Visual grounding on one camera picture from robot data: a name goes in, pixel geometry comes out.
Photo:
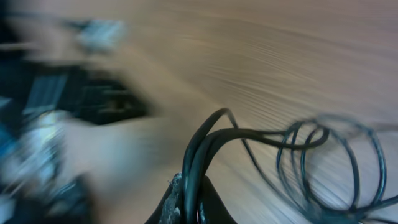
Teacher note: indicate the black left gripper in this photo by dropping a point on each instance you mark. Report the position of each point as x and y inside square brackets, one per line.
[94, 96]

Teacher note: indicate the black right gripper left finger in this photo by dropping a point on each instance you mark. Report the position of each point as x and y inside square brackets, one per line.
[169, 209]

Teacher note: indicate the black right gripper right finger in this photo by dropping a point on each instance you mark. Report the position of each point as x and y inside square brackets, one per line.
[211, 209]

